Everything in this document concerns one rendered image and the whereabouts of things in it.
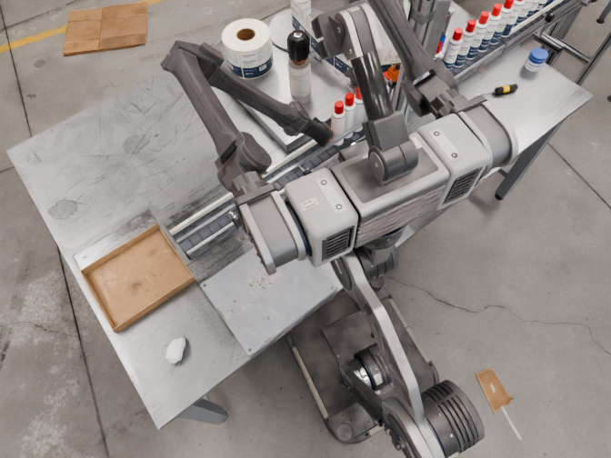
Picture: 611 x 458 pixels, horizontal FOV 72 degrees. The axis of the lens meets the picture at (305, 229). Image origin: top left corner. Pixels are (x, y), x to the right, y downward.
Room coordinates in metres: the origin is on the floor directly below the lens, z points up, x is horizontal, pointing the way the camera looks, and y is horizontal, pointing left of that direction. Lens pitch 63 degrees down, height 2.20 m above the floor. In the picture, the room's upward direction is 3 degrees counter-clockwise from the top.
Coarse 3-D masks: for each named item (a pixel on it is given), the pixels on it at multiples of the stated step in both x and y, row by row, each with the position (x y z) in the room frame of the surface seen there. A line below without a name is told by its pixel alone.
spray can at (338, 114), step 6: (336, 102) 1.07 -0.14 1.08; (342, 102) 1.06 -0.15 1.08; (336, 108) 1.04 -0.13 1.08; (342, 108) 1.04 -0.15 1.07; (336, 114) 1.04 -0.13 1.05; (342, 114) 1.04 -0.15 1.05; (336, 120) 1.03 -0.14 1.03; (342, 120) 1.03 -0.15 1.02; (336, 126) 1.03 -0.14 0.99; (342, 126) 1.04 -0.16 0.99; (336, 132) 1.03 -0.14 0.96; (342, 132) 1.04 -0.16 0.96; (336, 144) 1.03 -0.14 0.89
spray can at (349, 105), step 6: (348, 96) 1.09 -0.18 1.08; (354, 96) 1.09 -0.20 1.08; (348, 102) 1.08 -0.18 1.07; (354, 102) 1.10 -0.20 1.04; (348, 108) 1.07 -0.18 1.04; (354, 108) 1.07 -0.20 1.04; (348, 114) 1.07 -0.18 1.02; (354, 114) 1.08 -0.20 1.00; (348, 120) 1.07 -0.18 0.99; (354, 120) 1.08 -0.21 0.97; (348, 126) 1.07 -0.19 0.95; (348, 138) 1.07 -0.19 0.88
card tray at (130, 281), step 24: (144, 240) 0.70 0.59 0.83; (168, 240) 0.69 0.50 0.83; (96, 264) 0.60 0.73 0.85; (120, 264) 0.60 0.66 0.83; (144, 264) 0.60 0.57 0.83; (168, 264) 0.59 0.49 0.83; (96, 288) 0.52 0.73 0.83; (120, 288) 0.52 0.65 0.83; (144, 288) 0.51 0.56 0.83; (168, 288) 0.51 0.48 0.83; (120, 312) 0.43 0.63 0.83; (144, 312) 0.42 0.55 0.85
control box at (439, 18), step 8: (400, 0) 1.17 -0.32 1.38; (440, 0) 1.03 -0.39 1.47; (448, 0) 1.03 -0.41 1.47; (440, 8) 1.03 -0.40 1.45; (448, 8) 1.03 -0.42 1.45; (440, 16) 1.03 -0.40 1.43; (440, 24) 1.03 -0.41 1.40; (432, 32) 1.03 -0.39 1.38; (440, 32) 1.03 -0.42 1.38; (432, 40) 1.03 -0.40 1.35; (432, 48) 1.03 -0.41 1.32; (432, 56) 1.03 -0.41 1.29
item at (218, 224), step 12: (492, 48) 1.52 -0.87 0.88; (468, 60) 1.46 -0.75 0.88; (456, 72) 1.39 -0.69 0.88; (360, 132) 1.10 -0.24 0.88; (348, 144) 1.04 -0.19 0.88; (300, 156) 0.99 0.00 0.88; (324, 156) 0.99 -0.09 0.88; (312, 168) 0.94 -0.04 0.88; (264, 180) 0.89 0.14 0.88; (288, 180) 0.89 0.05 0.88; (228, 204) 0.80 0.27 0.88; (204, 216) 0.75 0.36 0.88; (228, 216) 0.75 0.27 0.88; (192, 228) 0.71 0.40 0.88; (204, 228) 0.71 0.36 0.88; (216, 228) 0.70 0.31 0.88; (192, 240) 0.66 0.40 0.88; (204, 240) 0.66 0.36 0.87
